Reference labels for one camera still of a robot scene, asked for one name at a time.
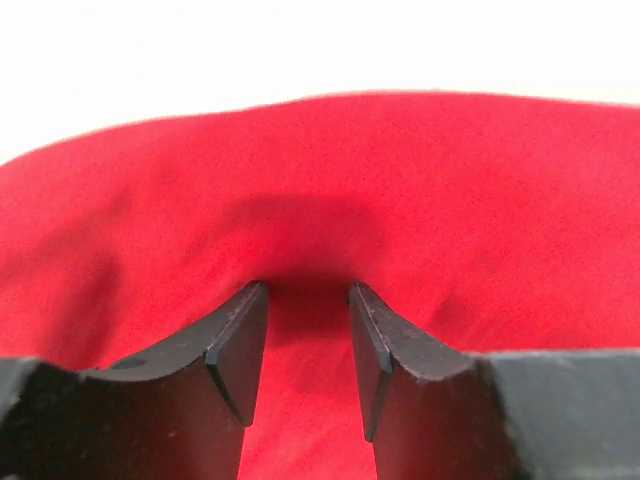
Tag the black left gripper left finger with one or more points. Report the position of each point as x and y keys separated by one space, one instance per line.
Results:
x=176 y=410

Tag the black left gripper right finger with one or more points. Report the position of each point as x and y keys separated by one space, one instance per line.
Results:
x=432 y=412

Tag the red t shirt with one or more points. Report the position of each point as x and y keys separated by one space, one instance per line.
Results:
x=491 y=222

